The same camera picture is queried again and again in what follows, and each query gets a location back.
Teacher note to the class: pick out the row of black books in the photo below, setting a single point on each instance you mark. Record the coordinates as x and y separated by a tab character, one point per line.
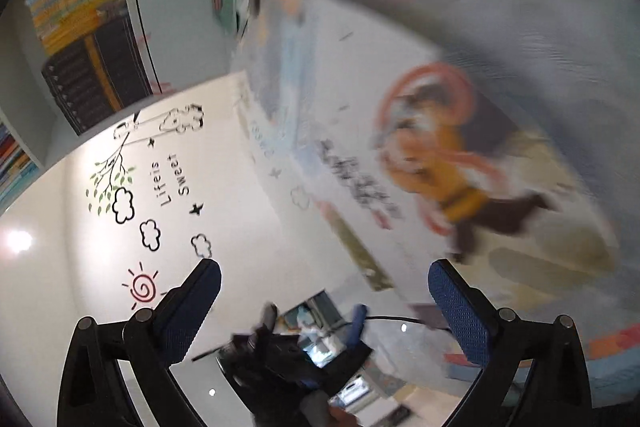
95	77

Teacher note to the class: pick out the white cartoon-cover book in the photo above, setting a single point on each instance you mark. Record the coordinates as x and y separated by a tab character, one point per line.
450	147

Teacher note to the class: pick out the lettering wall sticker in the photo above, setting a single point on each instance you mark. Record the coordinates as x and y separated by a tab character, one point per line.
175	182

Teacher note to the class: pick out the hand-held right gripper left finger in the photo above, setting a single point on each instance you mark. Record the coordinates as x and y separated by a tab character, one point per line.
192	312

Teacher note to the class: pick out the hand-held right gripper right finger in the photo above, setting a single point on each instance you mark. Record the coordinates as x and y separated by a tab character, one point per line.
457	312

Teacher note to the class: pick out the sun wall sticker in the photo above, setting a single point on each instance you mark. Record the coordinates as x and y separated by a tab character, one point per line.
142	287

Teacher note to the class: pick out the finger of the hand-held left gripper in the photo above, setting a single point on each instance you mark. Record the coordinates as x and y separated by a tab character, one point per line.
265	319
356	324

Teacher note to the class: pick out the row of colourful books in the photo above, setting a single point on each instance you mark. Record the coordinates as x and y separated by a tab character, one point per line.
15	167

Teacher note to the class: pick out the star wall sticker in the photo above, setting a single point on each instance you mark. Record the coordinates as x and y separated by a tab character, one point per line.
196	208

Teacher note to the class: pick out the cloud wall sticker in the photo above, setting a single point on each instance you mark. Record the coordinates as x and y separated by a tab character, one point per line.
123	205
201	246
150	235

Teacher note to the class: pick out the white bookshelf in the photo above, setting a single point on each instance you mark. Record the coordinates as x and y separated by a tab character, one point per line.
15	57

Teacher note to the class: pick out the tree wall sticker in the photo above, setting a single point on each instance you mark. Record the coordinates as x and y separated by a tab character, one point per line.
120	152

